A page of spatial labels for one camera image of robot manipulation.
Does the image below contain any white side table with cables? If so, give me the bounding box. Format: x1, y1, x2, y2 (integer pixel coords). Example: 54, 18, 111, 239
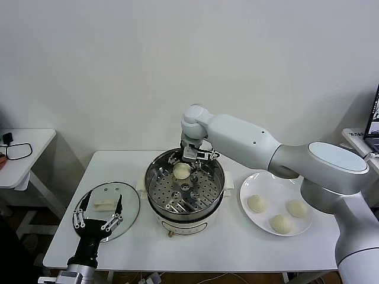
0, 128, 68, 242

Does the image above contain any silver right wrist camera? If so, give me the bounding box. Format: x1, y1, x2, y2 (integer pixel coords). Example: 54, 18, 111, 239
182, 147, 220, 162

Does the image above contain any white round plate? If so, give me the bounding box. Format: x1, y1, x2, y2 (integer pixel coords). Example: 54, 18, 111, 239
239, 172, 314, 237

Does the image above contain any white floor cable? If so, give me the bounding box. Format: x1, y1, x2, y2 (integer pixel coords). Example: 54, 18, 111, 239
204, 272, 246, 283

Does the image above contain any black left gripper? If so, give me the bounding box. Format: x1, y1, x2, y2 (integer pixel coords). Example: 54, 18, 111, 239
66, 191, 124, 269

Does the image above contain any glass lid with cream handle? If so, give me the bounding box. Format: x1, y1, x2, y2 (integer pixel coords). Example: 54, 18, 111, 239
72, 181, 141, 243

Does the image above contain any white floor power strip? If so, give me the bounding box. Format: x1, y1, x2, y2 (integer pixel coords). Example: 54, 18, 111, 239
139, 271, 164, 284

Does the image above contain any black bulky object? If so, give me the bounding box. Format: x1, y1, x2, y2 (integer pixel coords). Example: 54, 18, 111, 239
0, 214, 33, 284

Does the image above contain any white steamed baozi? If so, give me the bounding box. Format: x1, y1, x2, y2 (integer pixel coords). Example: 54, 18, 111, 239
269, 214, 293, 234
247, 194, 268, 213
286, 199, 309, 218
172, 162, 192, 180

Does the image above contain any black looped cable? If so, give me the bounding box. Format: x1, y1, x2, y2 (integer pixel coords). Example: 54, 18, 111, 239
5, 143, 33, 162

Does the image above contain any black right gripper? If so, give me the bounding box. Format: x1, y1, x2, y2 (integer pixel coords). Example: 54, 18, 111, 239
168, 134, 205, 176

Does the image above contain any stainless steel steamer pot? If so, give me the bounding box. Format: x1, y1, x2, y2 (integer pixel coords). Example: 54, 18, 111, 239
144, 147, 225, 219

